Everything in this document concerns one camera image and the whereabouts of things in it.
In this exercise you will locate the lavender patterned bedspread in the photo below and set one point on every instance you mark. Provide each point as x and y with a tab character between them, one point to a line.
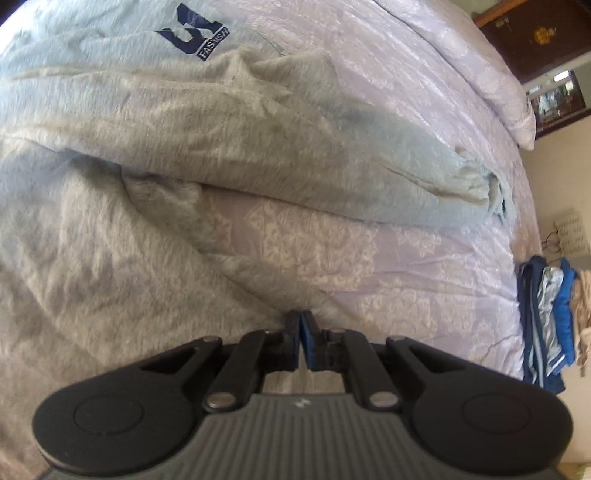
415	230

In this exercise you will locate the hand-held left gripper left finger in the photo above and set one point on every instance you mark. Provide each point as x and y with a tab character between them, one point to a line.
292	339

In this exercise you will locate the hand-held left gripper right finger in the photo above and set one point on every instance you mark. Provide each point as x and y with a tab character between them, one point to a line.
307	341

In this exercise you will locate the glass cabinet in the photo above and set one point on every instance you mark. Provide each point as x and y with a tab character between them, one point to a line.
556	99

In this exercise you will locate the grey fleece pants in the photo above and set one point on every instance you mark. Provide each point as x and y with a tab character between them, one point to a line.
194	152

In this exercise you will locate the bright blue folded garment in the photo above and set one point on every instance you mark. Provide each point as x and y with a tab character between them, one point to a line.
564	314

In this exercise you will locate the navy striped folded garment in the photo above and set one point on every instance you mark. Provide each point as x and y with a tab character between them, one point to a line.
531	323

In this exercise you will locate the lavender folded quilt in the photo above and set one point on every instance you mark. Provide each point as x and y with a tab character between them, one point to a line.
480	74

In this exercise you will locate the beige folded garment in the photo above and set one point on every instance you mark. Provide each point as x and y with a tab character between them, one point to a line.
582	318

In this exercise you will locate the dark brown wooden door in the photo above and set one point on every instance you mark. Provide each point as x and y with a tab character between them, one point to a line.
535	37

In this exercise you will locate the light grey folded garment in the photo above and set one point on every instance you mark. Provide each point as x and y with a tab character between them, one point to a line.
549	318

